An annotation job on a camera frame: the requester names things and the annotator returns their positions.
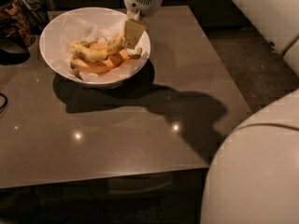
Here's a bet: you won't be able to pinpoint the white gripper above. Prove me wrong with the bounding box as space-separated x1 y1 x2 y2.
122 0 163 49

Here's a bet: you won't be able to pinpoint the spotted yellow banana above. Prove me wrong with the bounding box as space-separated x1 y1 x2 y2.
107 31 124 55
70 41 107 63

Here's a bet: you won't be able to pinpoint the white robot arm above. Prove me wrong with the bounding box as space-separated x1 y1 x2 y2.
193 0 299 224

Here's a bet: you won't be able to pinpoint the white bowl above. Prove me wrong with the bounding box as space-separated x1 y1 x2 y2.
39 7 150 88

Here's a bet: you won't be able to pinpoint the white paper liner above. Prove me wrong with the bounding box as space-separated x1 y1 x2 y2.
62 9 150 85

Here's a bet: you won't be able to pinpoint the dark cabinet fronts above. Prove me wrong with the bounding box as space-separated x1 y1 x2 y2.
48 0 249 28

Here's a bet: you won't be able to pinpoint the black kettle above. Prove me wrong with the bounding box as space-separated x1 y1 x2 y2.
0 24 30 65

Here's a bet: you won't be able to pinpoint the patterned brown jar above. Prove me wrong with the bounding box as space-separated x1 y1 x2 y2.
0 0 35 47

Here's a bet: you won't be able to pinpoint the black wire rack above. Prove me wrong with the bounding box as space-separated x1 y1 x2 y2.
19 0 50 35

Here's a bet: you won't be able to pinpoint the black cable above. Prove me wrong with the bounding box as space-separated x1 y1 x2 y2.
0 92 8 114

